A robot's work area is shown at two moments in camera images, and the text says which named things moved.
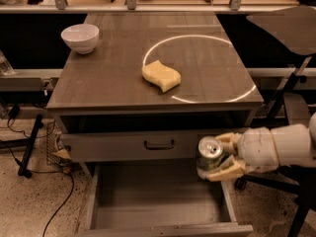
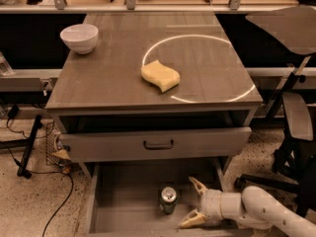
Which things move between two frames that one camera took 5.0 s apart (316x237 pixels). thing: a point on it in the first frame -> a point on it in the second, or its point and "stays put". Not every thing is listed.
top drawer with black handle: (149, 146) stays put
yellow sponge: (168, 78) stays put
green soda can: (209, 153) -> (168, 199)
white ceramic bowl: (81, 37) stays put
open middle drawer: (158, 199) stays put
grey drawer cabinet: (149, 88) stays put
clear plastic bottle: (5, 67) stays put
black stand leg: (28, 143) stays put
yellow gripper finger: (231, 140) -> (197, 185)
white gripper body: (256, 149) -> (210, 203)
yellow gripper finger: (230, 170) -> (195, 218)
